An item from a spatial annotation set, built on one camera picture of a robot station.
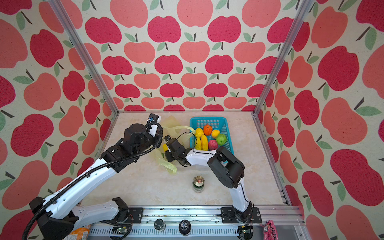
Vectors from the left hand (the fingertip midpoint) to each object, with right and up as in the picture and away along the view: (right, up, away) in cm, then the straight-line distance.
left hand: (164, 129), depth 70 cm
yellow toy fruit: (+18, -3, +30) cm, 35 cm away
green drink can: (+16, -28, +4) cm, 33 cm away
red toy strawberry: (+27, -11, +24) cm, 38 cm away
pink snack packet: (+50, -48, -1) cm, 69 cm away
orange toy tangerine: (+24, -1, +32) cm, 40 cm away
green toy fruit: (+32, -7, +23) cm, 39 cm away
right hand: (-1, -14, +23) cm, 28 cm away
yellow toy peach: (+29, -3, +31) cm, 43 cm away
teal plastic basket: (+33, +3, +35) cm, 48 cm away
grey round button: (-1, -41, -7) cm, 42 cm away
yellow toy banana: (+21, -10, +26) cm, 35 cm away
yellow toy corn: (+17, -11, +26) cm, 33 cm away
